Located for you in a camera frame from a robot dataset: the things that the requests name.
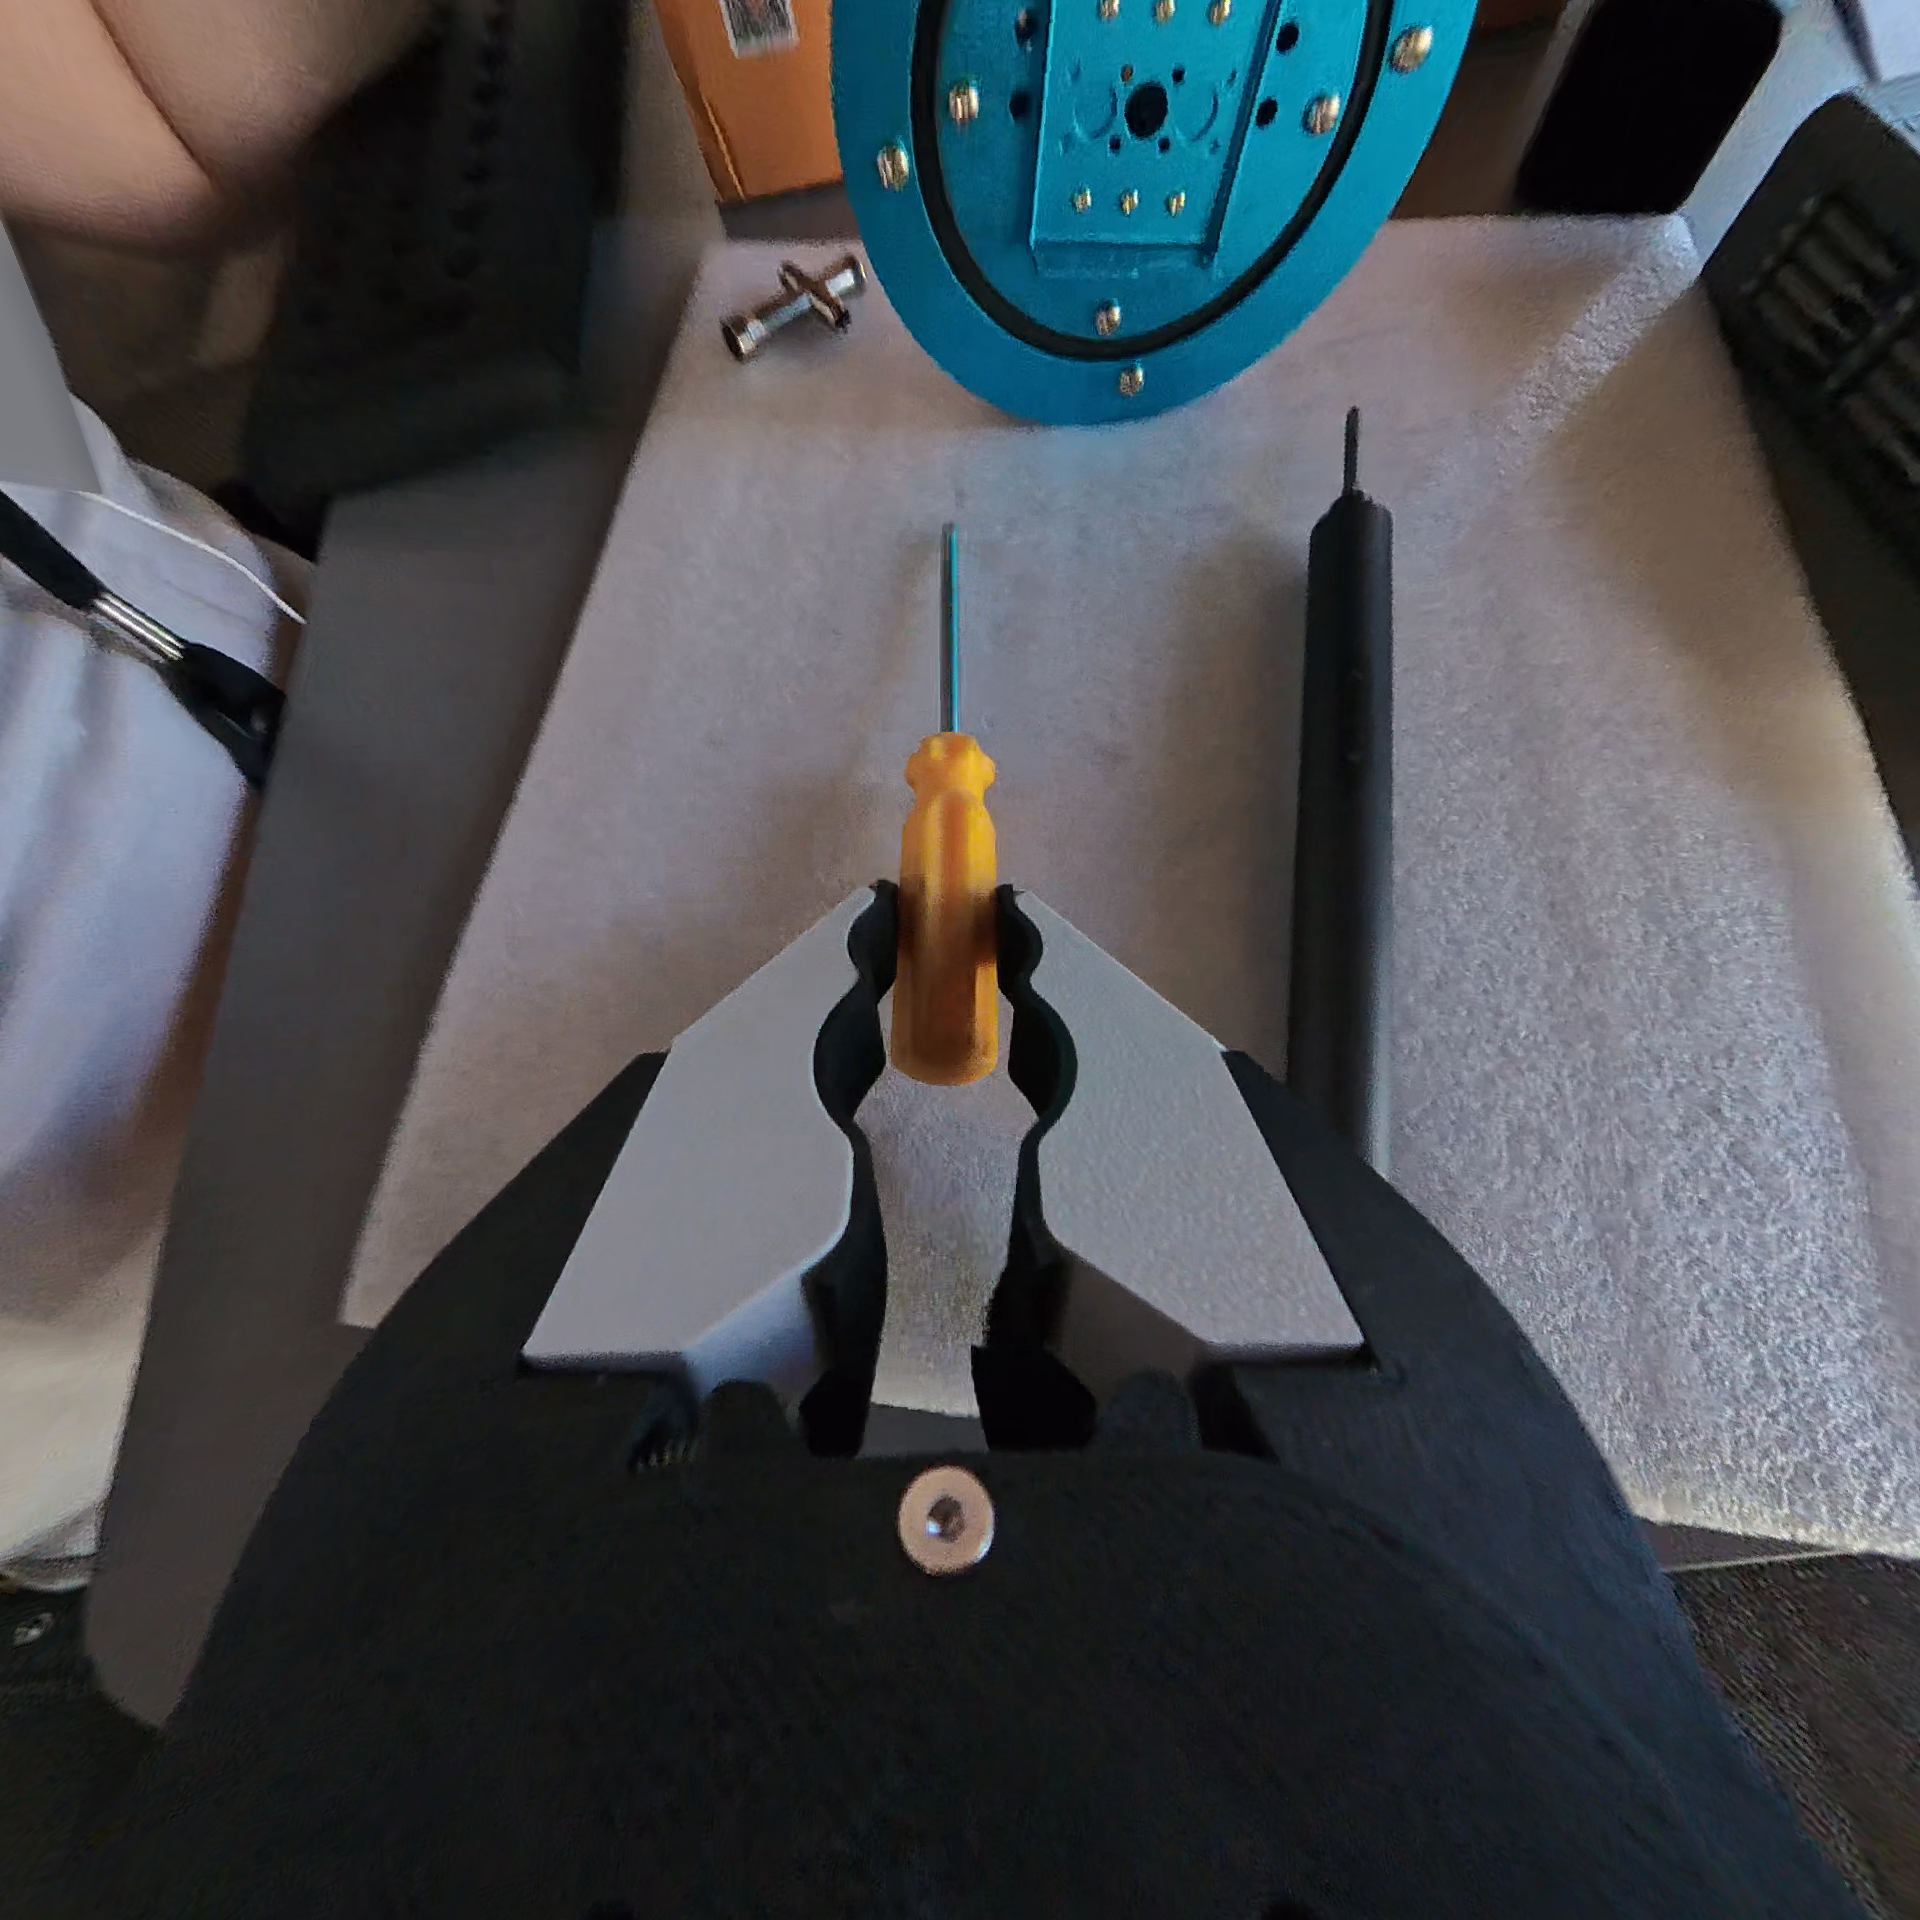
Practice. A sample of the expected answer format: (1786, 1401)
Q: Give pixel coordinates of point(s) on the black screwdriver bit case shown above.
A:
(1828, 300)

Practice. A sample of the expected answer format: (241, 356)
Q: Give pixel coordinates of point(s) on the white foam sheet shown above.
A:
(1576, 901)

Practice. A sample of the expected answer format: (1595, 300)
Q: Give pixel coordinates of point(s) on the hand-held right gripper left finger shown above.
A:
(705, 1201)

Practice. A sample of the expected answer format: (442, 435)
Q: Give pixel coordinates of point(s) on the cardboard box with white flaps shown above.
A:
(749, 106)

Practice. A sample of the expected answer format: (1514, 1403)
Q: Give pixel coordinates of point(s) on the person's left forearm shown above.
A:
(148, 106)

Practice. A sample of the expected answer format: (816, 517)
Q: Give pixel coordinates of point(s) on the dark bit case sleeve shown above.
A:
(1651, 106)

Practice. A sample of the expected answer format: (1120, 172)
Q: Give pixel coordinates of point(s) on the black electric screwdriver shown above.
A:
(1341, 825)

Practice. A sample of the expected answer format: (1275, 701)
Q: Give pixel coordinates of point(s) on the grey desk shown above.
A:
(300, 901)

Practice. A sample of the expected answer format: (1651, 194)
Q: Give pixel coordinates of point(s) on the blue round metal turntable base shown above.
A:
(975, 283)

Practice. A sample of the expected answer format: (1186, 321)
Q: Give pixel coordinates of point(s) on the metal cross socket wrench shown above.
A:
(786, 307)

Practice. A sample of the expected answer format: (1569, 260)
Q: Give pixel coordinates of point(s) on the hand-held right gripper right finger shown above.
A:
(1184, 1201)

